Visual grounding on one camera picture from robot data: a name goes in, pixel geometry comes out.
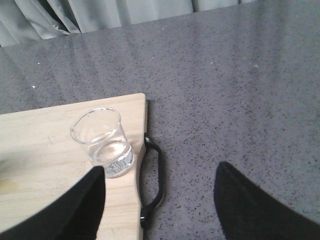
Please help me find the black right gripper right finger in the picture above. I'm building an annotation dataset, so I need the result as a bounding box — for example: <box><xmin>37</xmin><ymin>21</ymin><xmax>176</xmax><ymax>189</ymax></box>
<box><xmin>213</xmin><ymin>161</ymin><xmax>320</xmax><ymax>240</ymax></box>

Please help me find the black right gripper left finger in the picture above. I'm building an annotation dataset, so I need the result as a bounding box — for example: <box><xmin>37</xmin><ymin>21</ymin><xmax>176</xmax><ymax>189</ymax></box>
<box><xmin>0</xmin><ymin>166</ymin><xmax>105</xmax><ymax>240</ymax></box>

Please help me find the clear glass beaker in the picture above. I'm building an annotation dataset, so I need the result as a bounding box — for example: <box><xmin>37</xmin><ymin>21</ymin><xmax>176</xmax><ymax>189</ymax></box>
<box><xmin>70</xmin><ymin>107</ymin><xmax>134</xmax><ymax>179</ymax></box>

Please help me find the wooden cutting board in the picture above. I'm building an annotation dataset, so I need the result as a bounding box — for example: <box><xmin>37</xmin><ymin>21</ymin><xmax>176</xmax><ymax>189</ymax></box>
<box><xmin>0</xmin><ymin>93</ymin><xmax>148</xmax><ymax>240</ymax></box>

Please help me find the light grey curtain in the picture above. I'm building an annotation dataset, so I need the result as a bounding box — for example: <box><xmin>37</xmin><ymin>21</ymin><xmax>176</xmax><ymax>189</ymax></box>
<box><xmin>0</xmin><ymin>0</ymin><xmax>242</xmax><ymax>47</ymax></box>

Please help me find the black cutting board handle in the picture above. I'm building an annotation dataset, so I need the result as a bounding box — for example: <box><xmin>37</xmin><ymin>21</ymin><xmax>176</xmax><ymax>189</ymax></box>
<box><xmin>139</xmin><ymin>133</ymin><xmax>165</xmax><ymax>230</ymax></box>

